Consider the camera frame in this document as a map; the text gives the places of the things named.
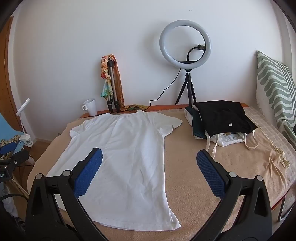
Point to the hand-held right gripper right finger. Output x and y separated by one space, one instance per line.
209 173

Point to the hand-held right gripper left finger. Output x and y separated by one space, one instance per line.
89 171

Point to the white t-shirt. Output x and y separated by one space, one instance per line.
129 150

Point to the beige blanket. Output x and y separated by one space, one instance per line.
189 176

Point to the cream tote bag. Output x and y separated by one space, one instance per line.
231 139

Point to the dark green folded garment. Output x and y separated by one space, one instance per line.
198 127

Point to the black folded garment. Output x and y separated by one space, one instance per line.
224 115

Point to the white mug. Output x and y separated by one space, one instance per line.
91 107

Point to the beige checked cloth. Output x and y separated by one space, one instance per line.
266 125

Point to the folded silver tripod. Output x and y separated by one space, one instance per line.
113 85

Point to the small black tripod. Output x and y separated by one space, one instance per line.
189 85

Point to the white desk lamp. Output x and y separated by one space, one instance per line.
23 106

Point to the blue panel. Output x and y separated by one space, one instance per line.
4 127

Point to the folded tripod with colourful scarf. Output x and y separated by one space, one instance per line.
119 76

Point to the green patterned pillow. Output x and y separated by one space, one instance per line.
275 88

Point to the wooden door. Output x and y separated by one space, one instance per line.
7 81

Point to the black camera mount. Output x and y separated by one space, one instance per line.
16 158

